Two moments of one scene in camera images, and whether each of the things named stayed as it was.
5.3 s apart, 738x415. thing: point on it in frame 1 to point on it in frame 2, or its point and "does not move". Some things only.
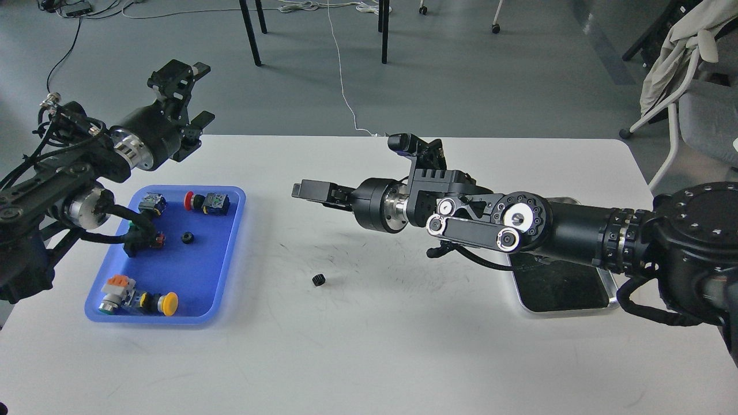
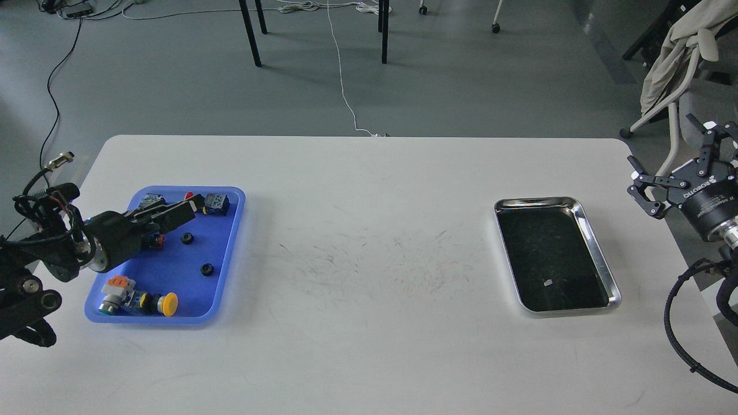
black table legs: (384, 6) does not move
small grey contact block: (151, 201) does not move
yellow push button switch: (150, 303) does not move
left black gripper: (151, 134) to (121, 237)
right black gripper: (379, 203) to (710, 200)
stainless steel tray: (546, 288) does not move
